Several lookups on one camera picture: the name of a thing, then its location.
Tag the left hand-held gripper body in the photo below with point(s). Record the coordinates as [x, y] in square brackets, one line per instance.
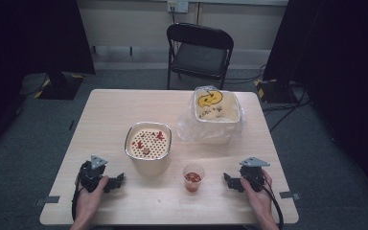
[89, 177]

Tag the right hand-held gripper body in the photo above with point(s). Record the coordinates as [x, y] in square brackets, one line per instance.
[252, 175]

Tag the person's left hand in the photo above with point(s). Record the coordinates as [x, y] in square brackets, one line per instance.
[87, 204]

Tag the person's right hand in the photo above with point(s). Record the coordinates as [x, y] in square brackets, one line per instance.
[262, 202]

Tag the metal container with perforated strainer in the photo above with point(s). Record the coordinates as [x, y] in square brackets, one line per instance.
[148, 159]

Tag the clear plastic cup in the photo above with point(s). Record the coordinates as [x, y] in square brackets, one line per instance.
[193, 174]

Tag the red food scraps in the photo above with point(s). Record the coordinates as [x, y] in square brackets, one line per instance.
[193, 178]
[159, 135]

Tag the grey tape strip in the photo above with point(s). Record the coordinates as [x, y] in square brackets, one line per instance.
[290, 195]
[48, 200]

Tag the beige trash bin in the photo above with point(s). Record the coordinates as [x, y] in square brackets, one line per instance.
[218, 115]

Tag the clear plastic bin bag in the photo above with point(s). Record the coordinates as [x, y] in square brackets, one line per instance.
[187, 127]

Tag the wooden table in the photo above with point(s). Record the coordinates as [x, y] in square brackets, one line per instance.
[108, 108]

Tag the black stand base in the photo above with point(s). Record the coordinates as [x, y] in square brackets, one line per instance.
[60, 87]
[274, 91]

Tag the black folding chair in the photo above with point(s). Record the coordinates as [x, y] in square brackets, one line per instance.
[201, 54]

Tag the black curtain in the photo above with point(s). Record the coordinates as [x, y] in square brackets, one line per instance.
[28, 38]
[341, 64]

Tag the white wall socket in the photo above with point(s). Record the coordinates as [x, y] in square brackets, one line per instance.
[178, 5]

